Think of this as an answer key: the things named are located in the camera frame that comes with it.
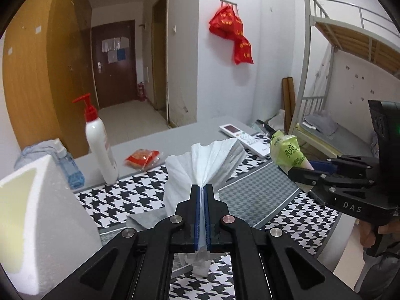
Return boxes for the clear plastic bag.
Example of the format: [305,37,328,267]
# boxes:
[250,109,286,135]

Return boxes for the white foam box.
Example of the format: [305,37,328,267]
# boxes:
[0,154,104,297]

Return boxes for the grey bedding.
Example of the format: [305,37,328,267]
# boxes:
[303,109,340,136]

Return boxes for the red snack packet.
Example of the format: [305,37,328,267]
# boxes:
[125,149,165,172]

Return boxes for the grey sock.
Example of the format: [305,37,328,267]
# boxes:
[126,209,171,230]

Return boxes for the white red pump bottle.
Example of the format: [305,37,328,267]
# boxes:
[72,93,120,184]

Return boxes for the grey metal bunk bed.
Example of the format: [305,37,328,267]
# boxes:
[287,0,400,169]

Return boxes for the wooden wardrobe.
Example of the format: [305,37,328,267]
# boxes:
[2,0,97,160]

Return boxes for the wooden side door frame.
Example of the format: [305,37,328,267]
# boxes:
[151,0,171,122]

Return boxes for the dark brown door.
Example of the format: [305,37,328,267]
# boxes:
[90,19,139,108]

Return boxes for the papers on door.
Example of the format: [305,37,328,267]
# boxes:
[101,37,129,63]

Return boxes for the wooden planks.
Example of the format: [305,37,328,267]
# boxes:
[282,76,296,132]

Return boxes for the person's grey garment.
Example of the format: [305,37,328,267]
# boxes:
[356,247,400,300]

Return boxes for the white tissue paper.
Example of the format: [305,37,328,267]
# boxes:
[164,137,247,277]

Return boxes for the white remote control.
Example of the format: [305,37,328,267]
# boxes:
[219,123,272,157]

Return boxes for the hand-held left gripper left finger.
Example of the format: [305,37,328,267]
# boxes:
[40,184,202,300]

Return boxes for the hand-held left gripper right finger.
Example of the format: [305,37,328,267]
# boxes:
[204,184,363,300]

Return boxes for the light blue cloth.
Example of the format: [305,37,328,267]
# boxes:
[14,139,60,171]

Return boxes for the red plastic bag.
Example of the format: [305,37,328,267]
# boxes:
[209,4,244,38]
[233,36,254,66]

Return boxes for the green tissue packet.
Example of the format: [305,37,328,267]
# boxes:
[269,129,313,191]

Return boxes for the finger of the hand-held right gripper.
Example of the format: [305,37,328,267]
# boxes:
[308,154,380,176]
[287,166,375,192]

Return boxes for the black white houndstooth cloth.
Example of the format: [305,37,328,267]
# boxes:
[73,133,343,300]

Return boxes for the person's right hand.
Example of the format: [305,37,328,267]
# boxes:
[359,215,400,248]

